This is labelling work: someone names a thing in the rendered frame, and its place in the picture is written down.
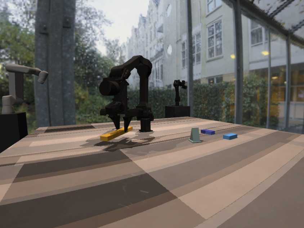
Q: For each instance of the yellow bar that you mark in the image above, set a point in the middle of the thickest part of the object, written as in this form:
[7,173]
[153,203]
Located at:
[114,134]

